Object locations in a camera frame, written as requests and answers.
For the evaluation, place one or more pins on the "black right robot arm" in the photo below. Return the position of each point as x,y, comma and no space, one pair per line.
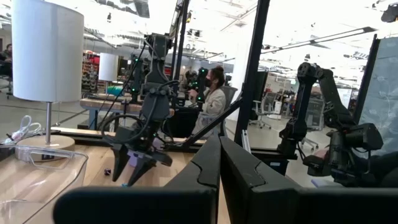
158,62

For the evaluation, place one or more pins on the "white table lamp wooden base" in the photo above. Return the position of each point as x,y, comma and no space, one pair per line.
46,46
108,67

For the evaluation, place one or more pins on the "blue patterned panel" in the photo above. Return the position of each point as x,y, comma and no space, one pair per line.
384,93

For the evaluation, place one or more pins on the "black table frame rail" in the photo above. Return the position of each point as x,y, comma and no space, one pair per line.
90,141

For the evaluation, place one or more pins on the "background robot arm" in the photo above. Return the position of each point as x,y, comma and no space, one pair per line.
136,77
201,84

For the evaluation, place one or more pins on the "black thick frame post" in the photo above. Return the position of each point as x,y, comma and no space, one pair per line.
252,77

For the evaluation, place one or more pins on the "black diagonal frame strut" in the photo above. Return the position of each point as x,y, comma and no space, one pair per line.
214,123

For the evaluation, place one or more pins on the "person's hand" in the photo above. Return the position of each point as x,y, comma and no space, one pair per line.
321,153

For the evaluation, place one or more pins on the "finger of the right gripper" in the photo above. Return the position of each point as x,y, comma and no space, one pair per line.
141,172
119,161

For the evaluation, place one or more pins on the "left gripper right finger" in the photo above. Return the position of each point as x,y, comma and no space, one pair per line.
280,205

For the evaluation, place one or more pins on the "wooden background table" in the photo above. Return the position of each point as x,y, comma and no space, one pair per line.
102,105

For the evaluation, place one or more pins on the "grey mesh office chair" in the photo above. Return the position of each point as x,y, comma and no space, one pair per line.
314,115

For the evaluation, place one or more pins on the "clear plastic bin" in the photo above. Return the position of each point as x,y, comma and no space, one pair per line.
46,152

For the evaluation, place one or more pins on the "dark purple small die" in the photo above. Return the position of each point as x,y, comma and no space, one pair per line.
107,171

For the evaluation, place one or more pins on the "dark grey office chair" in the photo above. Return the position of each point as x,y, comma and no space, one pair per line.
230,93

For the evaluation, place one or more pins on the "white office chair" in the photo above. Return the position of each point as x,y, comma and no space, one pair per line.
267,102

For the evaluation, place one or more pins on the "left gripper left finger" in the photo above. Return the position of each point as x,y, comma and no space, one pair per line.
140,205

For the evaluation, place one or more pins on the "black slim frame post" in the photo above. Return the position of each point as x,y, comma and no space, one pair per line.
182,46

